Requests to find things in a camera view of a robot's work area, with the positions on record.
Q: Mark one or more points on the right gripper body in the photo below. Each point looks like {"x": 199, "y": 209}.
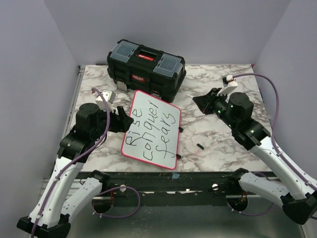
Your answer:
{"x": 219, "y": 106}

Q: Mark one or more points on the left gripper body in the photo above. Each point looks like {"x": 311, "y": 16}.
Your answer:
{"x": 115, "y": 125}

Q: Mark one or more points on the pink framed whiteboard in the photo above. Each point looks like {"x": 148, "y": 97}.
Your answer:
{"x": 153, "y": 136}

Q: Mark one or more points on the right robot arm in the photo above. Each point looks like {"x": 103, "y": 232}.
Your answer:
{"x": 296, "y": 195}

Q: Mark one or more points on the black plastic toolbox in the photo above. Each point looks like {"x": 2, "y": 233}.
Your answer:
{"x": 137, "y": 67}

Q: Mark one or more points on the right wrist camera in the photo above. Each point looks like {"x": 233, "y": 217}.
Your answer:
{"x": 229, "y": 84}

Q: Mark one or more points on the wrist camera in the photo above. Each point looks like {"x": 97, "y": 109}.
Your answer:
{"x": 229, "y": 84}
{"x": 109, "y": 97}

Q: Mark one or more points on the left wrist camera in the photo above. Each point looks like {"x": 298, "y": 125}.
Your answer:
{"x": 109, "y": 97}

